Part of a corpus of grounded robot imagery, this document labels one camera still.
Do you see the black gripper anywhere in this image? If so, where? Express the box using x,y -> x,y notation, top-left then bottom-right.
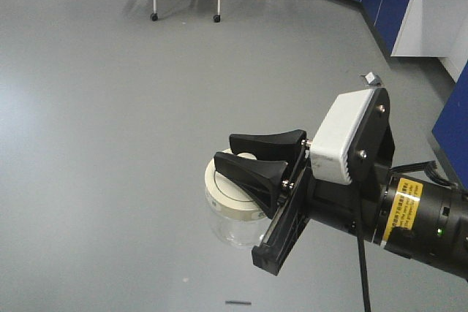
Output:
213,129 -> 398,277

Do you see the black camera cable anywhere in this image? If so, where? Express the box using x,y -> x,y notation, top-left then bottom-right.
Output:
352,160 -> 468,312

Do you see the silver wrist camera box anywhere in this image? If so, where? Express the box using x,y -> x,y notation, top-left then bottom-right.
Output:
309,88 -> 374,185

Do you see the glass jar with white lid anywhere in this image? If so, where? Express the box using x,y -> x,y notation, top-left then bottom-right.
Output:
204,159 -> 270,248

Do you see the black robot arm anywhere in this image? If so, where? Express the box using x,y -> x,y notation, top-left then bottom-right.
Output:
214,129 -> 467,278

